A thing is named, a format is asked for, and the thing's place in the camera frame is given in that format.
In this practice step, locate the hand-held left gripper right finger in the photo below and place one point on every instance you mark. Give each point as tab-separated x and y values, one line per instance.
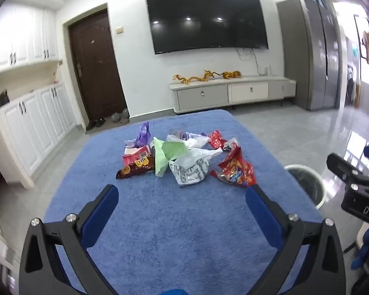
260	216

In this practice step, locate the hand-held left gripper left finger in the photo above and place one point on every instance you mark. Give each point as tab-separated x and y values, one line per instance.
102	213

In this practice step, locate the white rimmed dustbin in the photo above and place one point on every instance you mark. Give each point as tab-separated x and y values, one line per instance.
307	184

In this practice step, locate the large red snack bag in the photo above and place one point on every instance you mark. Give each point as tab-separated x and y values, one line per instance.
236	167

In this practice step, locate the small red wrapper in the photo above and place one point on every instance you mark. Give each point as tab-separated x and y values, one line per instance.
216	139

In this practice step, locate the clear plastic bag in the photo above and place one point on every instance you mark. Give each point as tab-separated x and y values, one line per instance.
193	143

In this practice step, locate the person's right hand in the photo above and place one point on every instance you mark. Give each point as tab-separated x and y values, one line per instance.
362	256

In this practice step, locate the beige chair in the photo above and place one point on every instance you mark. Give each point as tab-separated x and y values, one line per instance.
359	236

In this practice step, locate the brown snack bag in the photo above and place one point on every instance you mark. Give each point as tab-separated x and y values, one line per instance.
135	166

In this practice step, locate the pink snack packet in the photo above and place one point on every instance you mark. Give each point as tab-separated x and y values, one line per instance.
132	159

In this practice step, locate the blue fluffy blanket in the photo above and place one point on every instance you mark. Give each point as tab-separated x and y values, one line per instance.
172	230

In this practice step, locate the white and red wrapper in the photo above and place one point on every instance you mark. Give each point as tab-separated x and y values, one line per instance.
230	144

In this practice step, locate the white printed bag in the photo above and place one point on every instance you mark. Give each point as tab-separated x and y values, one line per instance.
187	169

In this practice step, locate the black shoes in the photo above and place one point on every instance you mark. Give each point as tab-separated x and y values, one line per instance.
95	123

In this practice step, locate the light green bag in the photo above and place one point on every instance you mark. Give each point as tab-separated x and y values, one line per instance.
169	152

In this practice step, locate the grey round object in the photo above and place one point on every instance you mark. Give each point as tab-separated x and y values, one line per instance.
125	113
115	117

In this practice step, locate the silver refrigerator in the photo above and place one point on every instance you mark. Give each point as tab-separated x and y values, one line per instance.
324	58

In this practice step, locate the clear purple wrapper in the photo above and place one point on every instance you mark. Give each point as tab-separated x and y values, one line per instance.
180	133

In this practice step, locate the white lower cabinets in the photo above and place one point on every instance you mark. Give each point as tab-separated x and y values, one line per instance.
40	119

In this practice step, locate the white cabinets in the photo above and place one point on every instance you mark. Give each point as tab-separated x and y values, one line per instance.
21	37
40	119

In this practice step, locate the white router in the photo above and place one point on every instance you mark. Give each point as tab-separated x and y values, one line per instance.
267	70

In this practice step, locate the grey tall cabinet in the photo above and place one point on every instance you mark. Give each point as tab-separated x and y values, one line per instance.
290	52

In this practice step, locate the grey and cream television stand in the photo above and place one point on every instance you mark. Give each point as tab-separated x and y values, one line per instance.
203	95

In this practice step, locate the gold tiger ornament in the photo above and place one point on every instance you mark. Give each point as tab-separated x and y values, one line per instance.
231	74

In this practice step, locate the dark brown door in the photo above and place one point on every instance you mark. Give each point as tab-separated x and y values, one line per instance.
95	67

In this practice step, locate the small gold dragon ornament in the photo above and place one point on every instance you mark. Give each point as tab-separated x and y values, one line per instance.
210	75

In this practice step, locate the black bag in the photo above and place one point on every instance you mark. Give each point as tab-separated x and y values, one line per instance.
3	98

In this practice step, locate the long gold dragon ornament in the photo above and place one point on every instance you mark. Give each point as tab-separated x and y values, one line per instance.
187	79

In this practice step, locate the white upper cabinets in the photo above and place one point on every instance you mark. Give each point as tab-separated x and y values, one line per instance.
21	37

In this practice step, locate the beige wall switch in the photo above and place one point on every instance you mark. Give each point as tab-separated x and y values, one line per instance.
119	30

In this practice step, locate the black wall television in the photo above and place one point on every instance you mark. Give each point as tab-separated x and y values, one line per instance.
203	21

